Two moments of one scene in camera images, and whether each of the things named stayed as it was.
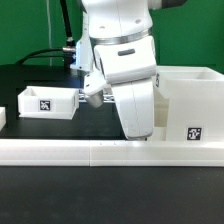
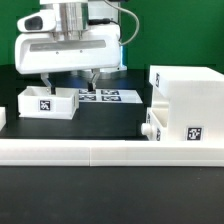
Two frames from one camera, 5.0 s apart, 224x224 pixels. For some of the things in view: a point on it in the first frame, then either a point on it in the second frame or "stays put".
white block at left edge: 2,117 stays put
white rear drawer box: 48,102 stays put
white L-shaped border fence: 110,153 stays put
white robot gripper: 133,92 to 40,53
